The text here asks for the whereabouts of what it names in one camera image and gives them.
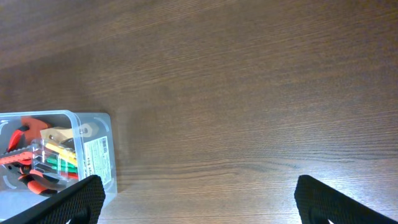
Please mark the orange scraper wooden handle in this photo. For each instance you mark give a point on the orange scraper wooden handle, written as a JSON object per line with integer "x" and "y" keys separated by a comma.
{"x": 41, "y": 130}

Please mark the orange black needle-nose pliers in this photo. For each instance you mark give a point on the orange black needle-nose pliers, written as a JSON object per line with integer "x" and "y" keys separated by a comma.
{"x": 36, "y": 181}

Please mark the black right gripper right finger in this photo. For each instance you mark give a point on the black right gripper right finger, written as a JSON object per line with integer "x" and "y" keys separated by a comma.
{"x": 318, "y": 203}

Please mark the orange socket bit rail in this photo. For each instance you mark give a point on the orange socket bit rail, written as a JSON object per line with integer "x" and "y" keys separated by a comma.
{"x": 23, "y": 156}

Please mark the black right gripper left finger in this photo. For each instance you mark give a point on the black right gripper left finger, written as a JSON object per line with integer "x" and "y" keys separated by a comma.
{"x": 80, "y": 203}

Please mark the red black side cutters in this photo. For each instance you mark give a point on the red black side cutters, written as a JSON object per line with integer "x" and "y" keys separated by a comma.
{"x": 17, "y": 138}

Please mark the clear plastic container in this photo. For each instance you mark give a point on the clear plastic container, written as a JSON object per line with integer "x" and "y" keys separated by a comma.
{"x": 92, "y": 143}

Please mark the clear case of screwdrivers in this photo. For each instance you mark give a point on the clear case of screwdrivers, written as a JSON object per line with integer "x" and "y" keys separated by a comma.
{"x": 54, "y": 160}

